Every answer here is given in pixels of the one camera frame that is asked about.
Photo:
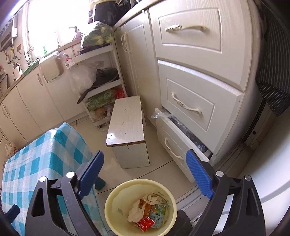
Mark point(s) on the white storage rack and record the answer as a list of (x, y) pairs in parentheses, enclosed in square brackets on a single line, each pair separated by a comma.
[(98, 103)]

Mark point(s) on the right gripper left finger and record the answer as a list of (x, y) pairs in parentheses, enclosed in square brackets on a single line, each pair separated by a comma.
[(87, 175)]

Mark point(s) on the white paper bag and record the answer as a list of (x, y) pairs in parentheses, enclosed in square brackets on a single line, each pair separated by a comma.
[(142, 207)]

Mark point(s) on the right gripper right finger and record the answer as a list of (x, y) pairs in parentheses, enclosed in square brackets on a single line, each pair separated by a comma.
[(202, 173)]

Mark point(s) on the white plastic bag on rack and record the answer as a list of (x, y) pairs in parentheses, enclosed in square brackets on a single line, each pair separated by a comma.
[(83, 77)]

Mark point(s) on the blue checkered plastic tablecloth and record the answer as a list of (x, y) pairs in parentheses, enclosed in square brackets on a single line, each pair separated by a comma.
[(41, 179)]

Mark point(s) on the bag of green vegetables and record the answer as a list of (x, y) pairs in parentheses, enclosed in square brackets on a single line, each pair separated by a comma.
[(100, 34)]

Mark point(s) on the yellow trash bucket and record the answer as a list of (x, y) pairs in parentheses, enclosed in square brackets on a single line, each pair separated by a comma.
[(162, 216)]

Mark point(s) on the black pan on rack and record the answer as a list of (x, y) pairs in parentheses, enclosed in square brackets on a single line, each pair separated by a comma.
[(103, 76)]

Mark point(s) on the white wooden stool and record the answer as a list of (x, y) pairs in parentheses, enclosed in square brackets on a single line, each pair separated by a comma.
[(126, 133)]

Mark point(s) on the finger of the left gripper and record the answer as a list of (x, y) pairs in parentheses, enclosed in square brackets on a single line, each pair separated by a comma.
[(12, 213)]

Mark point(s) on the white hanging cabinet bin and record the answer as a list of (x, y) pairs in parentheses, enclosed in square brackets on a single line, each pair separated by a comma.
[(50, 67)]

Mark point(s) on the white kettle jug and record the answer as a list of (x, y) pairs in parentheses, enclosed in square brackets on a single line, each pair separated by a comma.
[(17, 71)]

